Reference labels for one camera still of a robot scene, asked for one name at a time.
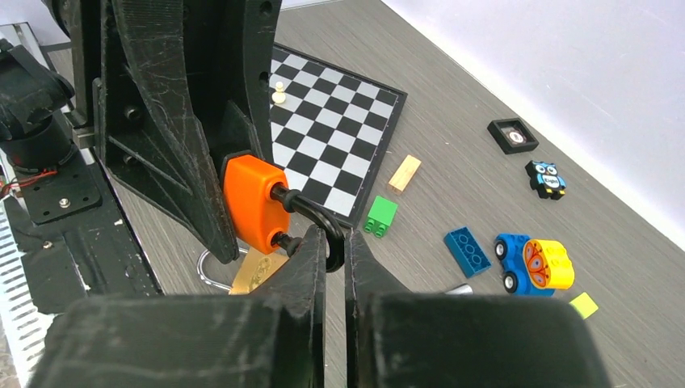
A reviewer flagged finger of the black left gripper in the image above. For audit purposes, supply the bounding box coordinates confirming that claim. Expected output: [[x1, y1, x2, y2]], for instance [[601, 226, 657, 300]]
[[96, 1, 238, 262], [183, 0, 281, 175]]

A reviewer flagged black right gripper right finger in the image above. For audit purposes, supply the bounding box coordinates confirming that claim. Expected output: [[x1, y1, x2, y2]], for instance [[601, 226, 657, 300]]
[[344, 230, 611, 387]]

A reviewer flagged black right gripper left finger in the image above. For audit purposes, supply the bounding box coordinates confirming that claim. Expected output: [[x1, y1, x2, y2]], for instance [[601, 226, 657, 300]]
[[29, 226, 326, 387]]

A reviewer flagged brass padlock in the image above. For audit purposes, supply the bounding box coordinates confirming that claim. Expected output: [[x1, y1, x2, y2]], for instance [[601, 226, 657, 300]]
[[196, 247, 288, 295]]

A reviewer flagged orange black padlock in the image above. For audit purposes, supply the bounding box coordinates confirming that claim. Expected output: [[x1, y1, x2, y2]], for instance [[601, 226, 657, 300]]
[[221, 153, 345, 272]]

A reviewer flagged green cable lock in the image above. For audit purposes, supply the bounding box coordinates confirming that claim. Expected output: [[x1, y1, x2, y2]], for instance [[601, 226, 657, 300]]
[[444, 284, 473, 295]]

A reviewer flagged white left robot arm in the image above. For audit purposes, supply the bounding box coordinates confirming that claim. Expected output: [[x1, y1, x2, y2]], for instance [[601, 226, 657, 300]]
[[1, 1, 281, 263]]

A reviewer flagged cream chess pawn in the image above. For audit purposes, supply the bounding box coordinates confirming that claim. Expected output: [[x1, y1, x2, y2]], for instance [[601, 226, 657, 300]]
[[271, 81, 287, 104]]

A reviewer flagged blue toy brick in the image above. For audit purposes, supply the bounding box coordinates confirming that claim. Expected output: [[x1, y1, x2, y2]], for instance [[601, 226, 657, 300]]
[[443, 226, 492, 278]]

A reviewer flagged green toy brick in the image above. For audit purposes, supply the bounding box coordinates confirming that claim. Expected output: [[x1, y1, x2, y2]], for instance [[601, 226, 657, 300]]
[[363, 196, 398, 238]]

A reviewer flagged black white chessboard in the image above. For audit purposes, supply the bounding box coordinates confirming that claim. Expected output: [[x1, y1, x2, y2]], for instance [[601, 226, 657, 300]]
[[270, 44, 407, 228]]

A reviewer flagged blue yellow toy car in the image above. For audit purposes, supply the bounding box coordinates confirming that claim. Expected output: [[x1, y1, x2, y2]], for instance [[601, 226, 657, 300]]
[[494, 233, 575, 297]]

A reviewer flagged small wooden block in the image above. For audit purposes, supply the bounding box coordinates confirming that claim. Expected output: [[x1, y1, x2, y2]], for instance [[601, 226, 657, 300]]
[[389, 155, 422, 195]]

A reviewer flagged lime green block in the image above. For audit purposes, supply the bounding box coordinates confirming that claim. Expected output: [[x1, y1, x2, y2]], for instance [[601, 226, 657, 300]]
[[569, 292, 599, 319]]

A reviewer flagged blue owl toy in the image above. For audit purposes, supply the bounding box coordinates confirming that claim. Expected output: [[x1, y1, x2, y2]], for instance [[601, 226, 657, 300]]
[[525, 160, 567, 200]]

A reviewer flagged black square box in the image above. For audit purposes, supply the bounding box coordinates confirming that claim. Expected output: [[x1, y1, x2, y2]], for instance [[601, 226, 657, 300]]
[[487, 118, 539, 154]]

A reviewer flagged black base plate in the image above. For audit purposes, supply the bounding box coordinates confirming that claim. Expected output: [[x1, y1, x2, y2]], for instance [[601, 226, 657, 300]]
[[0, 150, 164, 376]]

